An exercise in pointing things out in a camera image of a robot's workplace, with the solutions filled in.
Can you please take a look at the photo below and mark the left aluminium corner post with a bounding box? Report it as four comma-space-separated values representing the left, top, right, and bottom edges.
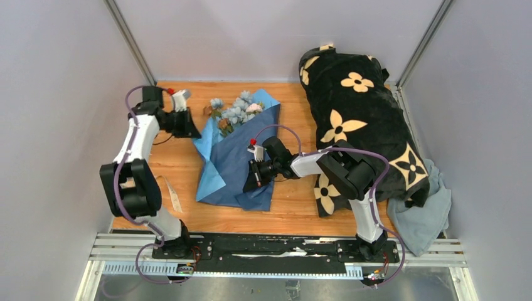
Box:
103, 0, 157, 85

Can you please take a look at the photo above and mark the blue wrapping paper sheet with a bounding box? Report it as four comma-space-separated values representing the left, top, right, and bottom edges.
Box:
193, 89, 280, 211

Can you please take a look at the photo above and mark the fake flower bunch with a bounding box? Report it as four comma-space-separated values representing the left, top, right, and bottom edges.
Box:
203, 91, 265, 137

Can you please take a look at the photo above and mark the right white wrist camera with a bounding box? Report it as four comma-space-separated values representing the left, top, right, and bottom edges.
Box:
247, 144, 265, 162

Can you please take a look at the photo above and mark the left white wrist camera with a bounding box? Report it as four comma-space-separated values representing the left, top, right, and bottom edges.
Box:
171, 89, 191, 112

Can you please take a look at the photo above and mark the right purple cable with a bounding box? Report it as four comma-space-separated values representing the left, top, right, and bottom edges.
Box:
249, 124, 406, 288

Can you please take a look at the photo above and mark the right aluminium corner post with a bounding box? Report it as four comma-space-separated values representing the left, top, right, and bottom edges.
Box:
396, 0, 455, 89

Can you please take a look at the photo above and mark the grey blue cloth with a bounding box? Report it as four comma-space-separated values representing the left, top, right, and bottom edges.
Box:
387, 159, 452, 256

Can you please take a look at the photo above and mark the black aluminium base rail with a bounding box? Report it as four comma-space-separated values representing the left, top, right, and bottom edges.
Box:
82, 231, 467, 288

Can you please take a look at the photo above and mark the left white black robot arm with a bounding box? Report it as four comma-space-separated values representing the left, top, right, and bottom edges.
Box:
99, 85, 201, 259

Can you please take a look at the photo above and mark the black floral plush blanket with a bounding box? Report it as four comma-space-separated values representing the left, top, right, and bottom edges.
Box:
298, 44, 430, 208

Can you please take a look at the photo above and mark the aluminium corner post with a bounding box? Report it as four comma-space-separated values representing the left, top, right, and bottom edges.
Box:
396, 0, 455, 89
103, 0, 157, 85

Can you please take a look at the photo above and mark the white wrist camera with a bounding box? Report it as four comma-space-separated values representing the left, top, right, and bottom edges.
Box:
247, 144, 265, 162
171, 89, 191, 112

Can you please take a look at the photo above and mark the cream printed ribbon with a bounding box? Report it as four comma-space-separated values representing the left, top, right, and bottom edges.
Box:
156, 176, 183, 213

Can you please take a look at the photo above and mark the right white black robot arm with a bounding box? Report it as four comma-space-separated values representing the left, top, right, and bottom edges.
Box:
243, 137, 388, 262

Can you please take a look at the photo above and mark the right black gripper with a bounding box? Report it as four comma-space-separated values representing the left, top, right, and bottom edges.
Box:
244, 158, 281, 193

